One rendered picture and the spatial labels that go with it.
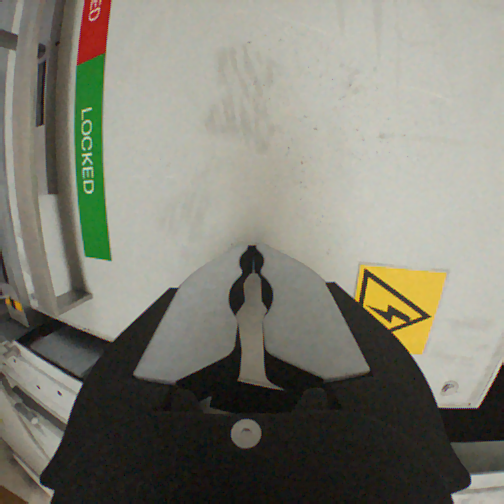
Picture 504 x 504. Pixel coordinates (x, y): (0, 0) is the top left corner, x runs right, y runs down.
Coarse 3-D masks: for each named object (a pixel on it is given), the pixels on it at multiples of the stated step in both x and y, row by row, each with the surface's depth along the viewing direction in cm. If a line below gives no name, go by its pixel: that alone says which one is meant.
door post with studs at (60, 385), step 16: (32, 336) 26; (0, 352) 25; (16, 352) 21; (32, 352) 21; (16, 368) 24; (32, 368) 21; (48, 368) 20; (64, 368) 24; (32, 384) 23; (48, 384) 21; (64, 384) 20; (80, 384) 18; (64, 400) 20; (464, 448) 13; (480, 448) 13; (496, 448) 12; (464, 464) 12; (480, 464) 12; (496, 464) 11; (480, 480) 10; (496, 480) 9; (464, 496) 10; (480, 496) 10; (496, 496) 9
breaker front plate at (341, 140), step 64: (64, 0) 13; (128, 0) 12; (192, 0) 11; (256, 0) 10; (320, 0) 9; (384, 0) 8; (448, 0) 7; (64, 64) 14; (128, 64) 13; (192, 64) 12; (256, 64) 11; (320, 64) 10; (384, 64) 10; (448, 64) 9; (64, 128) 16; (128, 128) 14; (192, 128) 13; (256, 128) 12; (320, 128) 11; (384, 128) 10; (448, 128) 9; (64, 192) 17; (128, 192) 15; (192, 192) 14; (256, 192) 13; (320, 192) 12; (384, 192) 11; (448, 192) 10; (64, 256) 19; (128, 256) 17; (192, 256) 15; (320, 256) 13; (384, 256) 12; (448, 256) 11; (64, 320) 22; (128, 320) 19; (256, 320) 15; (448, 320) 12; (448, 384) 12
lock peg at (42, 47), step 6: (0, 30) 10; (6, 30) 11; (0, 36) 10; (6, 36) 11; (12, 36) 11; (0, 42) 11; (6, 42) 11; (12, 42) 11; (42, 42) 14; (12, 48) 12; (42, 48) 14; (42, 54) 14; (42, 60) 15
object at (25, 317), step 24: (0, 0) 14; (0, 24) 14; (0, 48) 15; (0, 72) 16; (0, 96) 17; (0, 120) 18; (0, 144) 18; (0, 168) 19; (0, 192) 19; (0, 216) 20; (0, 240) 21; (0, 264) 23; (24, 288) 23; (24, 312) 23
